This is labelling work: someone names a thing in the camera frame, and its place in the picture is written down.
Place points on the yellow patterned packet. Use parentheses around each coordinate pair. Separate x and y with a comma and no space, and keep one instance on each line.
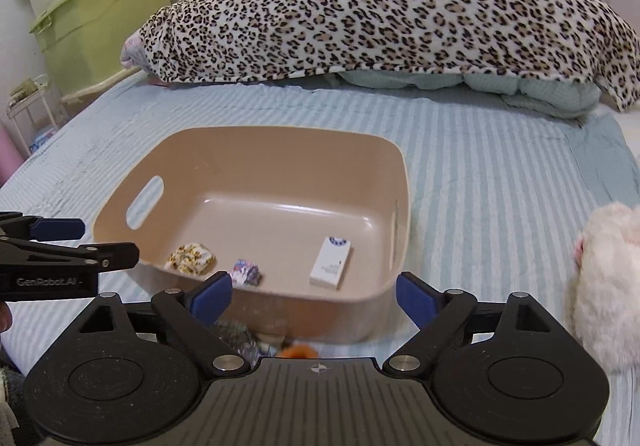
(190,258)

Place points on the beige plastic basin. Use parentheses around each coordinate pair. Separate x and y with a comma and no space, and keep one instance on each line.
(280,166)

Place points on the pink patterned pillow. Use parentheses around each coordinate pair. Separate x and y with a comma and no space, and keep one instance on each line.
(131,51)

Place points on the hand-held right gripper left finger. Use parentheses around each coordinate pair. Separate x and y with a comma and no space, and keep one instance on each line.
(216,295)

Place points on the green plastic storage box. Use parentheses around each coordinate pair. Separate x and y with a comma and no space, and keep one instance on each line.
(95,26)

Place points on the small white box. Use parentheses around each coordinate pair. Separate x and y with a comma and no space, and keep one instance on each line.
(330,263)

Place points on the leopard print blanket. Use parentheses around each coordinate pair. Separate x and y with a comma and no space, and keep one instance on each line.
(375,16)

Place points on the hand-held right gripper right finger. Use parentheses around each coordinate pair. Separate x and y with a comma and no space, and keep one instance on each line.
(414,296)

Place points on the white fluffy plush toy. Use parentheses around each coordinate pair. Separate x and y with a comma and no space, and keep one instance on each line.
(605,286)

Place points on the small colourful packet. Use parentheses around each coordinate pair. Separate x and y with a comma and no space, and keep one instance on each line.
(246,271)

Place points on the blue striped bed sheet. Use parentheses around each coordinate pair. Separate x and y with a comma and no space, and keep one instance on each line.
(475,176)

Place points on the small orange object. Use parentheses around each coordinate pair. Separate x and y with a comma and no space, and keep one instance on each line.
(299,352)

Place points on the light green quilt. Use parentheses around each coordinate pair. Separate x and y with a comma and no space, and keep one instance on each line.
(540,94)

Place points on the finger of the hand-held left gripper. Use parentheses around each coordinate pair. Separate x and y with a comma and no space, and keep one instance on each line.
(55,227)
(100,256)

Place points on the white bed rail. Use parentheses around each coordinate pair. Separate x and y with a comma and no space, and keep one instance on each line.
(100,85)

